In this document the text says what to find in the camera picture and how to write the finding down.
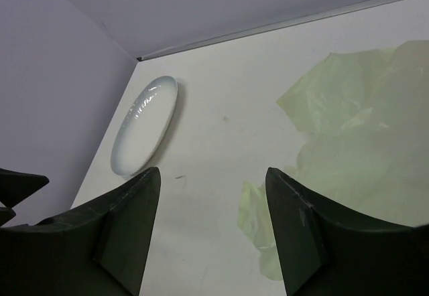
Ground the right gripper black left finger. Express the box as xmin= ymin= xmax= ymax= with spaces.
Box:
xmin=1 ymin=167 xmax=160 ymax=295

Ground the white oval ceramic plate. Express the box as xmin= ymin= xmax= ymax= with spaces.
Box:
xmin=110 ymin=76 xmax=178 ymax=177

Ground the pale green plastic bag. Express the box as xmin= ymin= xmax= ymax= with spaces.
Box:
xmin=238 ymin=40 xmax=429 ymax=281

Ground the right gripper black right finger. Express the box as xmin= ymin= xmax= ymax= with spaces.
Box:
xmin=265 ymin=168 xmax=428 ymax=295

